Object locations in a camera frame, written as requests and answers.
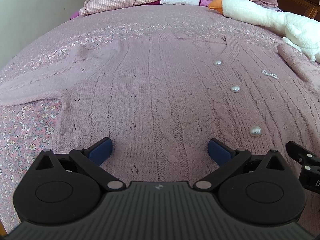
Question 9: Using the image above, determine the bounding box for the pink cable knit cardigan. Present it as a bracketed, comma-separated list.
[0, 29, 320, 230]

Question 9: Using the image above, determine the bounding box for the pink floral bed sheet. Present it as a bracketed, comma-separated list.
[0, 4, 320, 233]

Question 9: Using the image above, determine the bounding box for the white goose plush toy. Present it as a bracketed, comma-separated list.
[208, 0, 319, 62]

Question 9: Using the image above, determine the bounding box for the magenta white striped pillow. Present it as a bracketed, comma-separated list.
[69, 0, 216, 20]

